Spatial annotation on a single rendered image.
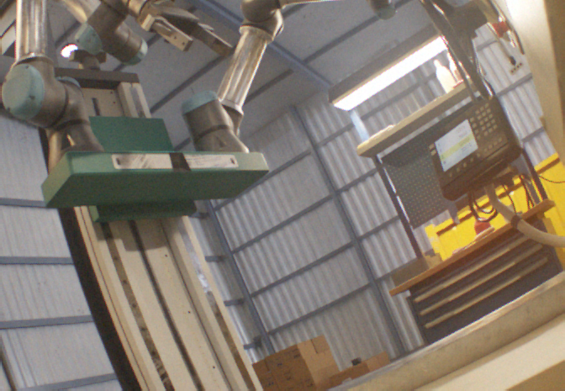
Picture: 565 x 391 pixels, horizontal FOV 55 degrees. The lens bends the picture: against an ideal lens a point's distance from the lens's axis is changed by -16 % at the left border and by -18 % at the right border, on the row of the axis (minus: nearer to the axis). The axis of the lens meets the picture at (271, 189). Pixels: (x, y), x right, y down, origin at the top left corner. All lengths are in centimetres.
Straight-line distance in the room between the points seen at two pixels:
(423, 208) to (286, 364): 571
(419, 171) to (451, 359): 283
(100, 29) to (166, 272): 69
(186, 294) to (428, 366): 114
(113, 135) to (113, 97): 24
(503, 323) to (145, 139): 133
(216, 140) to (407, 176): 184
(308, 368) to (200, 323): 700
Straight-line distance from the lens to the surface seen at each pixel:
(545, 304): 57
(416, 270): 289
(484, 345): 58
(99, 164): 136
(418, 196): 338
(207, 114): 175
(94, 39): 132
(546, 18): 24
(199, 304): 163
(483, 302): 279
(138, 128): 174
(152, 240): 168
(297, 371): 871
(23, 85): 134
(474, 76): 127
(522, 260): 274
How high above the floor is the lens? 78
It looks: 16 degrees up
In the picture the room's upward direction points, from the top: 24 degrees counter-clockwise
